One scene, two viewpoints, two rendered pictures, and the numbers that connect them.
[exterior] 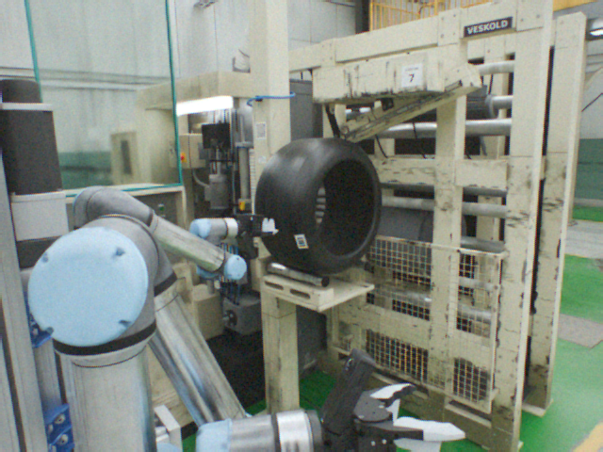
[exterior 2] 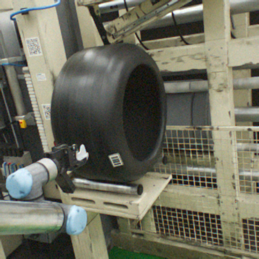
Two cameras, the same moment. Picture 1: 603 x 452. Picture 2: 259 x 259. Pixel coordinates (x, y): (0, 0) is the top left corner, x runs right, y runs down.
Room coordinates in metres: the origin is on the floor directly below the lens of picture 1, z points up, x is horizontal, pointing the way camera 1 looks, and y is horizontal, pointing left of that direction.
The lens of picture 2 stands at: (0.46, 0.26, 1.59)
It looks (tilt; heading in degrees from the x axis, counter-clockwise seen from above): 18 degrees down; 349
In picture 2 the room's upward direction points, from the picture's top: 11 degrees counter-clockwise
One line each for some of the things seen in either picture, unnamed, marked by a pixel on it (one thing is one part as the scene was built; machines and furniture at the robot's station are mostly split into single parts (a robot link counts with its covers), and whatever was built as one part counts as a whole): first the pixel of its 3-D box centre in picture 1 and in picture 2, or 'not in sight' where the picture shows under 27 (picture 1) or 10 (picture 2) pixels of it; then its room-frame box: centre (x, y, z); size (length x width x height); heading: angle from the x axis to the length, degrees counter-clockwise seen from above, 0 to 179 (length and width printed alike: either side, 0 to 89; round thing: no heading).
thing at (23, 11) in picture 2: (270, 98); (34, 8); (2.05, 0.14, 1.66); 0.19 x 0.19 x 0.06; 45
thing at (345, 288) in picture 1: (317, 287); (122, 189); (1.88, -0.06, 0.80); 0.37 x 0.36 x 0.02; 135
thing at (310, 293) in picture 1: (295, 287); (106, 198); (1.78, 0.04, 0.83); 0.36 x 0.09 x 0.06; 45
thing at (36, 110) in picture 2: (258, 198); (41, 115); (2.09, 0.22, 1.19); 0.05 x 0.04 x 0.48; 135
